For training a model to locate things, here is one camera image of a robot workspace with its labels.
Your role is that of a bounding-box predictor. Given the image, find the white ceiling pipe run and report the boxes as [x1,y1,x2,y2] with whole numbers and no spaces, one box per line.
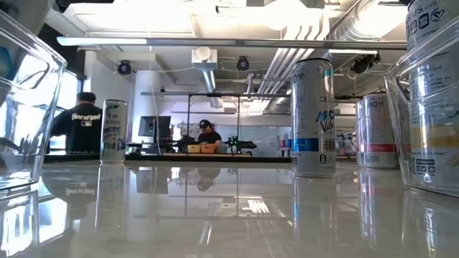
[256,6,333,96]

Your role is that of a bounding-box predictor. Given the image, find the white strip light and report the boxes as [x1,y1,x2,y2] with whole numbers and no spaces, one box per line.
[328,49,380,56]

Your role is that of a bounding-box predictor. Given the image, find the white ceiling box with dome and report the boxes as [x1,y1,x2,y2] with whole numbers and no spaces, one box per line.
[191,46,219,72]

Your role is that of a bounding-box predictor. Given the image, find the black metal table frame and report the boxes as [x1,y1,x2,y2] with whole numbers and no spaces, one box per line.
[44,153,292,164]

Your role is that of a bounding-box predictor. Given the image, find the Arctic Vibe Celsius can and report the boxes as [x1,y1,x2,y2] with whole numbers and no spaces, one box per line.
[290,57,337,178]
[100,99,129,164]

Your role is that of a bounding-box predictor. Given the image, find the clear plastic bin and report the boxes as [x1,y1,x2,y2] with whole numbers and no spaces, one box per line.
[335,121,407,170]
[382,16,459,199]
[0,9,68,191]

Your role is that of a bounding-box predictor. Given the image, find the black ceiling camera cluster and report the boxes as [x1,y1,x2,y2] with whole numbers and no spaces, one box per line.
[350,52,382,75]

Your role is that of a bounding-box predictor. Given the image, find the black computer monitor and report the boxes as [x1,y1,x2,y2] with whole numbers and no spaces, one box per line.
[138,115,172,139]

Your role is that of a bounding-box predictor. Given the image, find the silver round air duct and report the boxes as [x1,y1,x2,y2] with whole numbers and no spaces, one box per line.
[324,0,410,62]

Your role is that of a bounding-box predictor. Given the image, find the red-banded Celsius can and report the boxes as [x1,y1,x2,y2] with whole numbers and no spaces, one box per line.
[361,92,398,169]

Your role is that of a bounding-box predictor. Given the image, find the grey ceiling pipe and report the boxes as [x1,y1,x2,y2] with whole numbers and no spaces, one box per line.
[199,70,219,108]

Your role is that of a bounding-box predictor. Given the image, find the Tropical Vibe Celsius can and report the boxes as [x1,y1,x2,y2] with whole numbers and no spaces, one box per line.
[405,0,459,194]

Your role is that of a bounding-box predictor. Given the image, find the black round ceiling device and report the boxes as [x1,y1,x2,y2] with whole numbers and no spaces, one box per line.
[235,55,251,72]
[117,59,133,76]

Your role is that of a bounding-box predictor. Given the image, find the wooden background table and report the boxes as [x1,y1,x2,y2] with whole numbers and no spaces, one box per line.
[161,153,253,158]

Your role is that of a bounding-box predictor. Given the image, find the grey shelf bar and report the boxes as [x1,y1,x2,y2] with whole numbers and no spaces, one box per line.
[140,91,252,97]

